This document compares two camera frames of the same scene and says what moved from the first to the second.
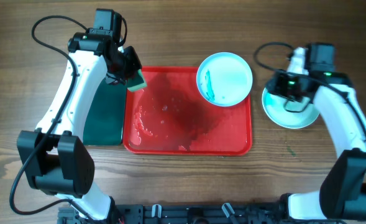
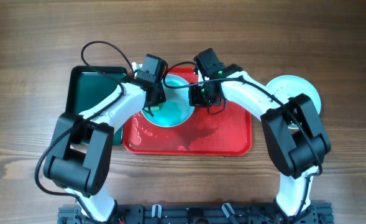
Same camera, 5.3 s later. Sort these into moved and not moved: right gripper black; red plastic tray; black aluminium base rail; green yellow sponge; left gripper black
Moved: green yellow sponge; left gripper black; right gripper black
Not moved: black aluminium base rail; red plastic tray
